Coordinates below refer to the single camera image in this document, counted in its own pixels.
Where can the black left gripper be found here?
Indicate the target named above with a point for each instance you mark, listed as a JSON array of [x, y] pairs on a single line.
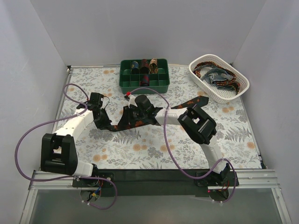
[[103, 120]]

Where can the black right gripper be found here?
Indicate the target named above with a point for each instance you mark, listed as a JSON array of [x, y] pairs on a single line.
[[130, 114]]

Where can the black tie orange flowers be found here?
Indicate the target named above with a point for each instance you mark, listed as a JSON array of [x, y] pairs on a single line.
[[173, 114]]

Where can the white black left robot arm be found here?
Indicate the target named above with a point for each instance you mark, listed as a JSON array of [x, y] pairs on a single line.
[[59, 153]]

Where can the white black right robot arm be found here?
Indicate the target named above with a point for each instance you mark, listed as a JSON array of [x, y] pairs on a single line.
[[199, 126]]

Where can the tangled ties in basket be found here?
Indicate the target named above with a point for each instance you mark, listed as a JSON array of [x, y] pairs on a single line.
[[217, 76]]

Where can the floral patterned table mat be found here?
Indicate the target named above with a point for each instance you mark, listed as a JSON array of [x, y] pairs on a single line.
[[152, 146]]

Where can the red navy striped rolled tie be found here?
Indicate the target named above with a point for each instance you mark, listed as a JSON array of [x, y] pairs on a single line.
[[144, 82]]

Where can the navy patterned rolled tie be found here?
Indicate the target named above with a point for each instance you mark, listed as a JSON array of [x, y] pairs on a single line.
[[134, 67]]

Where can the green compartment organizer tray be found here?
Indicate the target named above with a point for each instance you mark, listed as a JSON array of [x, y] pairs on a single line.
[[157, 82]]

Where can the dark red rolled tie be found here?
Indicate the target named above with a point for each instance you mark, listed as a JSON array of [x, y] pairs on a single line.
[[144, 66]]

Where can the gold patterned rolled tie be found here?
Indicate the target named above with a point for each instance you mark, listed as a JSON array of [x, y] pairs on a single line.
[[153, 67]]

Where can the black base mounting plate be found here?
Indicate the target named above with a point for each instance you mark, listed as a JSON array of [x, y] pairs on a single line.
[[164, 182]]

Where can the white perforated plastic basket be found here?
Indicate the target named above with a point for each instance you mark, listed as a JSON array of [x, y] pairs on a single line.
[[220, 96]]

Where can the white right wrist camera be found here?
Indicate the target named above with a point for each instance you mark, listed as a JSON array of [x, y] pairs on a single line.
[[131, 100]]

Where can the aluminium front frame rail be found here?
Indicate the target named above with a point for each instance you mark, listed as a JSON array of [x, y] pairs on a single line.
[[256, 200]]

